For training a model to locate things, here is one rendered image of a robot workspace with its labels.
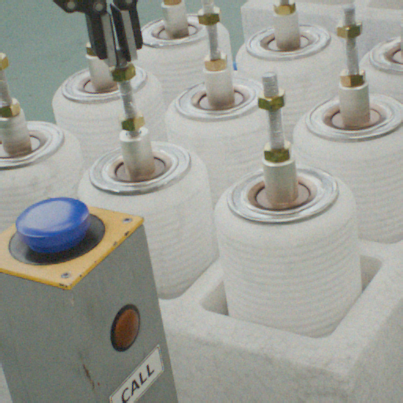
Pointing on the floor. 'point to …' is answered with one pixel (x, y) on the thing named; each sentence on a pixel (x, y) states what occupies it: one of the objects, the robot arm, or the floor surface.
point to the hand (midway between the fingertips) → (115, 34)
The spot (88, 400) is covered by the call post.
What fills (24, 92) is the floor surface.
